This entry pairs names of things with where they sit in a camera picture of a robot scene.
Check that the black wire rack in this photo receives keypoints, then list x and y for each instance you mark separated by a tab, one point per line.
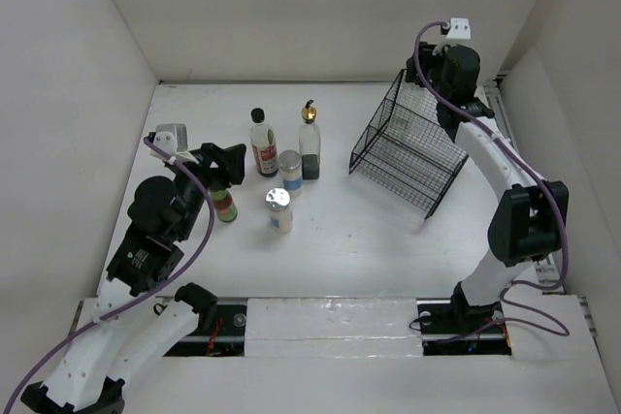
420	171

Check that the silver-lid salt shaker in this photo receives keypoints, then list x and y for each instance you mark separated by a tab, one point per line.
290	170
278	202

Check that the green-label brown sauce bottle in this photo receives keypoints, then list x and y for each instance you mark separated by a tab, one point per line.
224	205

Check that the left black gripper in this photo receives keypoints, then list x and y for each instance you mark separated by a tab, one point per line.
230	163

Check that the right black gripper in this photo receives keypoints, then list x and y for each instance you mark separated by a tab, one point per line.
426	57

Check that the front silver-lid salt shaker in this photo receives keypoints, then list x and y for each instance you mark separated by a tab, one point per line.
278	202

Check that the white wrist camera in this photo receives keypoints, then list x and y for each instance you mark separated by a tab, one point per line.
457	29
172	138

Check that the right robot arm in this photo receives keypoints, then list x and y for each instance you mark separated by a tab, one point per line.
531	211

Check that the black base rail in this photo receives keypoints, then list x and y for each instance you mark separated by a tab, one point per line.
310	329

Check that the gold-capped oil dispenser bottle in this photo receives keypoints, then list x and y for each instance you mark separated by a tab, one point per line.
309	142

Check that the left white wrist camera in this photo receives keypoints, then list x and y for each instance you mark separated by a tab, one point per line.
172	138

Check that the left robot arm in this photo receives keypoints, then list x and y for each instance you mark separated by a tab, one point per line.
101	364

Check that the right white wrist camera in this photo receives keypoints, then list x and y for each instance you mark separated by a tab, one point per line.
457	29

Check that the clear square glass bottle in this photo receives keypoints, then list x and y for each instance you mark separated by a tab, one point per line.
407	119

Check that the black-capped dark sauce bottle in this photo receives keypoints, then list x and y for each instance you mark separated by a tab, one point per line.
263	144

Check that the rear silver-lid salt shaker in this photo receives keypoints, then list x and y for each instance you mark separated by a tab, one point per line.
290	170

